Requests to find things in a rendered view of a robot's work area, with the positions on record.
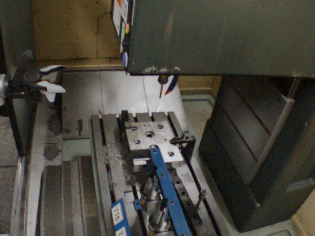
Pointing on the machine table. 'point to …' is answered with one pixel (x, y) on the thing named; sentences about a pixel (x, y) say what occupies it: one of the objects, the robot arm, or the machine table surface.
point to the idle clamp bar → (186, 203)
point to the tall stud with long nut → (201, 198)
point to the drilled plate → (171, 162)
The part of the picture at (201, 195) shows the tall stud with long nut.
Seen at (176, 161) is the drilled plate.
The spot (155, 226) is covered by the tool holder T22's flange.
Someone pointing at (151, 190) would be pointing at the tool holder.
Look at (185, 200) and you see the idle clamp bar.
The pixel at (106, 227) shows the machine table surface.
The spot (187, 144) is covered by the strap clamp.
